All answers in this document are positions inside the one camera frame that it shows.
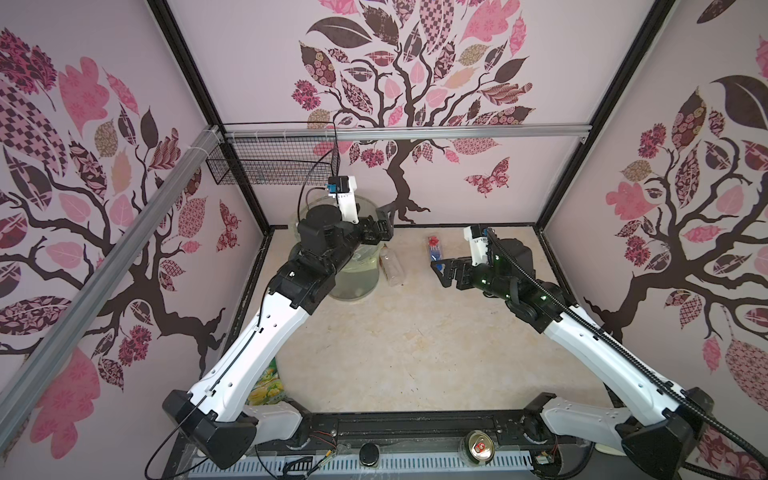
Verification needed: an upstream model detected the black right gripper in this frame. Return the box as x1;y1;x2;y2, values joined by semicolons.
431;252;513;303

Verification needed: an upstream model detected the clear bottle green cap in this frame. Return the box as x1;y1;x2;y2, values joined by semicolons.
379;245;406;287

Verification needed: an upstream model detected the clear bottle pink blue label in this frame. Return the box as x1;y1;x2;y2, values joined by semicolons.
427;235;444;273

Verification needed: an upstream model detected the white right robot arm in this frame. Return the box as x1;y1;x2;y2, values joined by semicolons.
430;236;704;479

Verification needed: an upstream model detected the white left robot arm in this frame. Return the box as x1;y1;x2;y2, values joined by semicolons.
162;204;393;469

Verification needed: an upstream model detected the grey mesh waste bin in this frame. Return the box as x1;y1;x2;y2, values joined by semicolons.
289;194;385;302

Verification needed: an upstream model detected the green snack bag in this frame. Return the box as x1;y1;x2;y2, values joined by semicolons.
246;358;286;406

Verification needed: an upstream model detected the tin can on base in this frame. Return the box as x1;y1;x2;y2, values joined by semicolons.
458;430;495;467

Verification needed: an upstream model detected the white vented base panel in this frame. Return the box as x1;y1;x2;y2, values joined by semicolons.
188;451;533;479

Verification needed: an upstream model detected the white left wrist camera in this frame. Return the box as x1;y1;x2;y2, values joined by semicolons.
327;176;359;224

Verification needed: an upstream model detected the black wire wall basket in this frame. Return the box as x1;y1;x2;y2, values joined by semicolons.
206;120;340;186

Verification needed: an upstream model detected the aluminium rail back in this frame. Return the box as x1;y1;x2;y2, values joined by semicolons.
226;123;592;141

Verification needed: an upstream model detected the aluminium rail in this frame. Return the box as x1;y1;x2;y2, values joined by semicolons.
1;125;221;448
226;123;592;141

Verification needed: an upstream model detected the black corrugated cable hose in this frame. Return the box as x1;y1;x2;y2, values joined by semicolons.
485;230;768;480

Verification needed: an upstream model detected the aluminium rail left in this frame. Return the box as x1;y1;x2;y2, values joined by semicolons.
1;125;221;448

